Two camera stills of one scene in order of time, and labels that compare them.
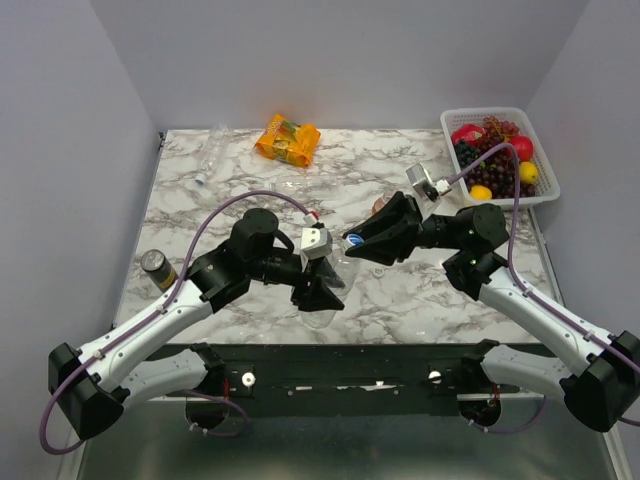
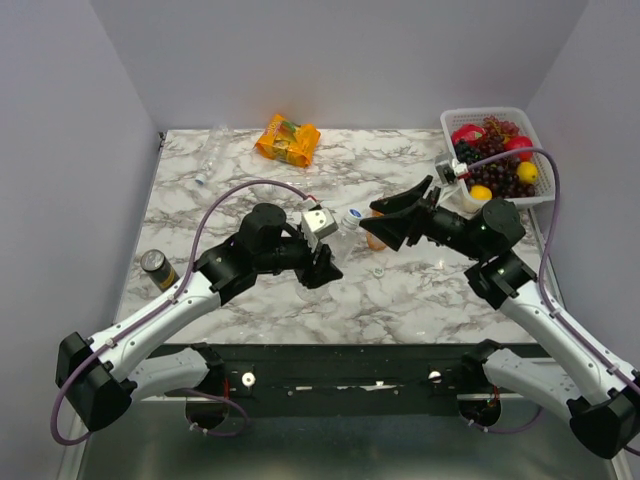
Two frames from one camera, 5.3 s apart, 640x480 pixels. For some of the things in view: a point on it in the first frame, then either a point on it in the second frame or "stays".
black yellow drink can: [157, 268] stays
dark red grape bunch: [499, 171] stays
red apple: [472, 133] stays
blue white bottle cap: [355, 239] → [355, 213]
